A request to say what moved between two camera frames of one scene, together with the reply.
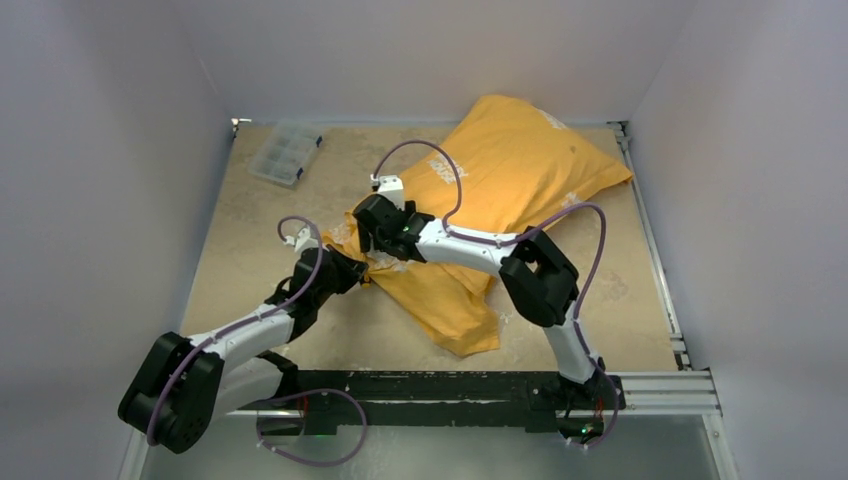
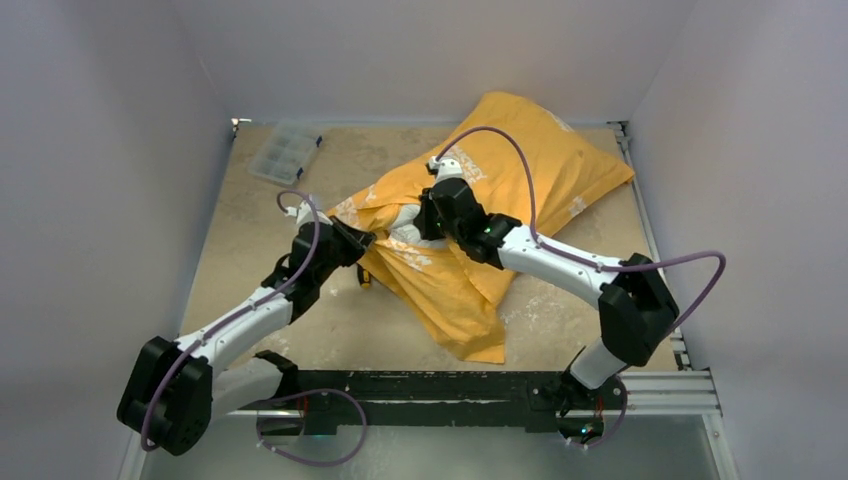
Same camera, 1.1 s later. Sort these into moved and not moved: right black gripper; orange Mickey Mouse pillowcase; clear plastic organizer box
Moved: right black gripper
Not moved: clear plastic organizer box; orange Mickey Mouse pillowcase
